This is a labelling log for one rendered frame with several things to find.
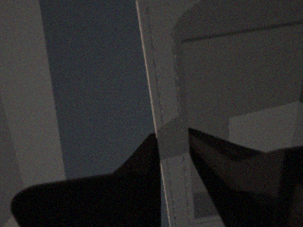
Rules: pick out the dark grey flat board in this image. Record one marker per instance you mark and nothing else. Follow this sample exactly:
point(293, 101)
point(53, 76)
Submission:
point(100, 85)

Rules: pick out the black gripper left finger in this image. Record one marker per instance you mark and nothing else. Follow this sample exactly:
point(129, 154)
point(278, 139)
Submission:
point(129, 197)

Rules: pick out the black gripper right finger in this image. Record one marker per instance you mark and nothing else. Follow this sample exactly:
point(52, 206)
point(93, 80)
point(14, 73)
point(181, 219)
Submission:
point(248, 187)

